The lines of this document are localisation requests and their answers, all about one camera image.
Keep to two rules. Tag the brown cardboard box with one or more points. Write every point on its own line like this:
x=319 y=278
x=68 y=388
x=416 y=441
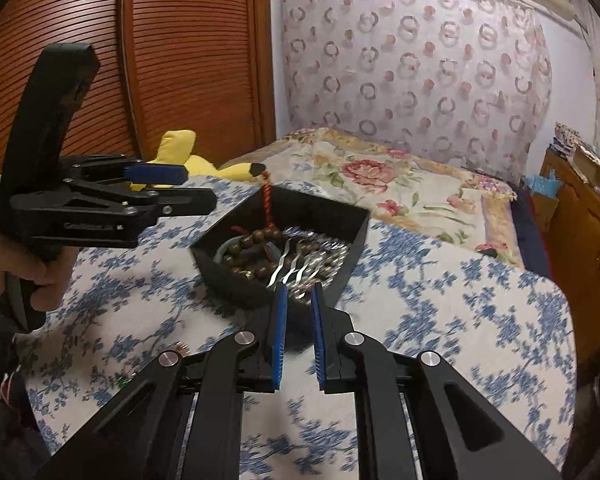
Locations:
x=545 y=212

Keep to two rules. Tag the yellow plush toy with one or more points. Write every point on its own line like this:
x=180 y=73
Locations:
x=177 y=145

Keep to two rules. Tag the blue floral tablecloth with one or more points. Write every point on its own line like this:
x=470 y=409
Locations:
x=430 y=310

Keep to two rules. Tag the wooden sideboard cabinet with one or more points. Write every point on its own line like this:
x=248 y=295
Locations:
x=590 y=240

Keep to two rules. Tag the brown slatted wardrobe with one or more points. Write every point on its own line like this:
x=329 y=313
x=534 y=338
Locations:
x=180 y=60

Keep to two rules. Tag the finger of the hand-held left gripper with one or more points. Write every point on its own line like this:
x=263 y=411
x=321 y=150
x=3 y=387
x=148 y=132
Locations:
x=190 y=201
x=155 y=172

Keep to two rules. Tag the blue plastic bag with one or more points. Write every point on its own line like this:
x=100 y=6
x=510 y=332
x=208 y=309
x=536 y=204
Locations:
x=540 y=185

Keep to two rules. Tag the floral bed blanket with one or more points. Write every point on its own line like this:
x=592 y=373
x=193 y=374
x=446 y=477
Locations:
x=405 y=185

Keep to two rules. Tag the person's left hand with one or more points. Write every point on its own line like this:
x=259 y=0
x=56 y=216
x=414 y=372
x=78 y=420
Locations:
x=55 y=282

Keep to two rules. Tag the circle patterned sheer curtain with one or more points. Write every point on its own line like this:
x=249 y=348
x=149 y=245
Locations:
x=405 y=60

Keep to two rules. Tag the patterned fabric stack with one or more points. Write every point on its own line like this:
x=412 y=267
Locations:
x=570 y=135

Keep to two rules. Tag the black storage box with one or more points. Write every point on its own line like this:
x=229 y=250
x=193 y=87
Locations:
x=230 y=290

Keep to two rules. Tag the flat cardboard box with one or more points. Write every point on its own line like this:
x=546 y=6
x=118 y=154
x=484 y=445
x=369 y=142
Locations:
x=592 y=170

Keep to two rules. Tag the silver wavy hairpin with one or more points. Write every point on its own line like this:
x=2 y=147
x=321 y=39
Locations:
x=285 y=270

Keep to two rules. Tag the small shiny trinket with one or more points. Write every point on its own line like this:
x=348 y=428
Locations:
x=180 y=348

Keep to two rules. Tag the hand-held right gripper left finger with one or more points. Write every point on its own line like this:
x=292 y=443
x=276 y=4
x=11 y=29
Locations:
x=280 y=340

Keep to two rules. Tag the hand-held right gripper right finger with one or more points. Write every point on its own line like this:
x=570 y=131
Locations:
x=319 y=340

